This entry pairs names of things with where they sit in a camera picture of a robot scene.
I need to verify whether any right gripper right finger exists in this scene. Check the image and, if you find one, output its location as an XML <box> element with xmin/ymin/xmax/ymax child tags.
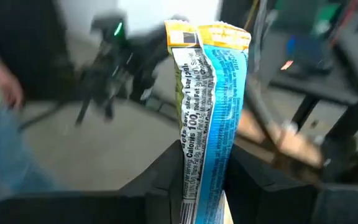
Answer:
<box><xmin>224</xmin><ymin>145</ymin><xmax>358</xmax><ymax>224</ymax></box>

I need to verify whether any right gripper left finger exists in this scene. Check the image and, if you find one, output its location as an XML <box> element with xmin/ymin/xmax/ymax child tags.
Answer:
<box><xmin>0</xmin><ymin>140</ymin><xmax>185</xmax><ymax>224</ymax></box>

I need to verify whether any person's hand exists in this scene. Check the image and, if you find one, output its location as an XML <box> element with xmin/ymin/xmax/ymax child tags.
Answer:
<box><xmin>0</xmin><ymin>62</ymin><xmax>24</xmax><ymax>111</ymax></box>

